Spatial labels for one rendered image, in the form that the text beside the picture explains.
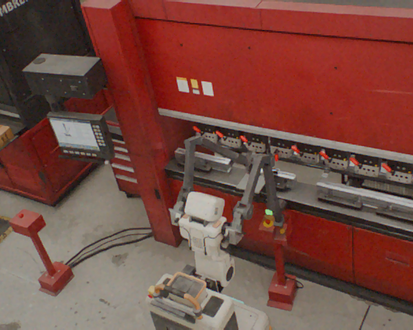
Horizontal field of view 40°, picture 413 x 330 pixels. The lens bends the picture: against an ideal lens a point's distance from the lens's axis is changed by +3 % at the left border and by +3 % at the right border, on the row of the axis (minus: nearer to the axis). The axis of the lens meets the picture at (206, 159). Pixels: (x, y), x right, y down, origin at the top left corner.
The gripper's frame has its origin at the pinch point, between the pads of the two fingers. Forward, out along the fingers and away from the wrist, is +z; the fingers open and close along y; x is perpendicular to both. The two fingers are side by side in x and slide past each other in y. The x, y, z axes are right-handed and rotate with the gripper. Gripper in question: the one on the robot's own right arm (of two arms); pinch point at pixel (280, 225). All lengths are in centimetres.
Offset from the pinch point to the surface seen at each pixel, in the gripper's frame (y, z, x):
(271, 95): 53, -78, 7
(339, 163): 34, -35, -37
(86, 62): 46, -107, 134
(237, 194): 26.4, 8.5, 41.2
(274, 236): -4.0, 8.9, 4.6
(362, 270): 0, 47, -54
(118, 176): 63, 62, 186
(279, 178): 36.6, -5.9, 8.6
